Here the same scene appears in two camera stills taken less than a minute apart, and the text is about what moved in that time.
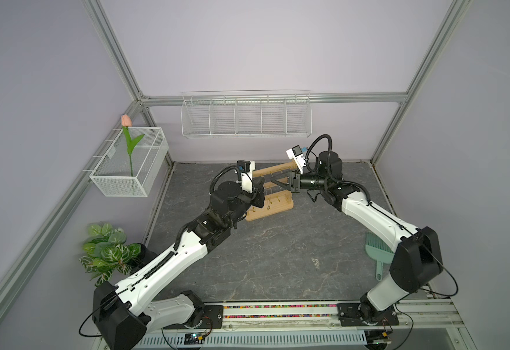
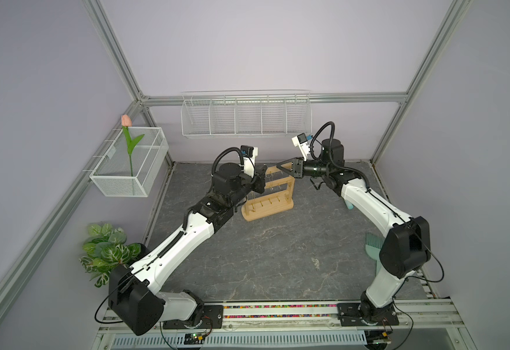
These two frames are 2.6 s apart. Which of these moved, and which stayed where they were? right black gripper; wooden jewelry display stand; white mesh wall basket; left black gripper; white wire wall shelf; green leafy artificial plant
Moved: left black gripper; right black gripper
Stayed: green leafy artificial plant; white mesh wall basket; wooden jewelry display stand; white wire wall shelf
